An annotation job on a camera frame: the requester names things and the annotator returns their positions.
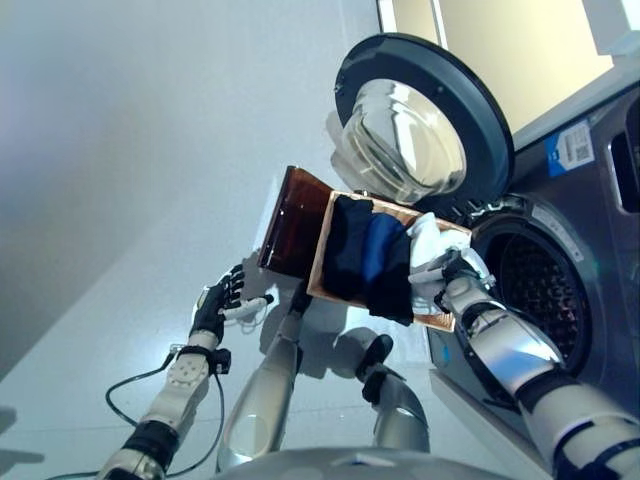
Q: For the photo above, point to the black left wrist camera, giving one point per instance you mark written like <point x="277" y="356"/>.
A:
<point x="223" y="361"/>

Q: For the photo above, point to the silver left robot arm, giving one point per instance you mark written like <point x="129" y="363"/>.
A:
<point x="185" y="375"/>

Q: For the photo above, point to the blue and white energy label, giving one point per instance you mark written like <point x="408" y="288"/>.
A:
<point x="570" y="150"/>

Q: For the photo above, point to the orange woven wicker basket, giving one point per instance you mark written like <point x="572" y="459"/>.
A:
<point x="435" y="322"/>

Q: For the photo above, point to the grey robot torso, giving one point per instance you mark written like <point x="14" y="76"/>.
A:
<point x="350" y="465"/>

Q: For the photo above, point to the black garment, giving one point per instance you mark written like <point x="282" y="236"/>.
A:
<point x="392" y="305"/>
<point x="345" y="240"/>

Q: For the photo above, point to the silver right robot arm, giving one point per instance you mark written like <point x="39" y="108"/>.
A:
<point x="505" y="345"/>

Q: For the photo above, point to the grey front-load washing machine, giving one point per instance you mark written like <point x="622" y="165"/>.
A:
<point x="600" y="300"/>

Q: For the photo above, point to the blue garment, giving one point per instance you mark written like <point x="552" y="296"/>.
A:
<point x="382" y="240"/>

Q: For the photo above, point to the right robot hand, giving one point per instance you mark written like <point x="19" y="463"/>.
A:
<point x="470" y="265"/>

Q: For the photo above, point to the black left robot foot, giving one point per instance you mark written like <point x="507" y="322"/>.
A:
<point x="300" y="300"/>

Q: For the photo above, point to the white garment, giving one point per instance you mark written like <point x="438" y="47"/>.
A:
<point x="430" y="235"/>

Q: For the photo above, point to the white machine base plinth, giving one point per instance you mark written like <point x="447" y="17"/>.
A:
<point x="465" y="415"/>

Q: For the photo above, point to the small pale blue sticker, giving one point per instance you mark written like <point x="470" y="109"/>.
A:
<point x="442" y="353"/>

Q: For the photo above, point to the round glass washing machine door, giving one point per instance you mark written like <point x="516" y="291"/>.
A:
<point x="450" y="67"/>

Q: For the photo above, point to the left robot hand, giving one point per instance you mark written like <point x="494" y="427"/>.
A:
<point x="210" y="310"/>

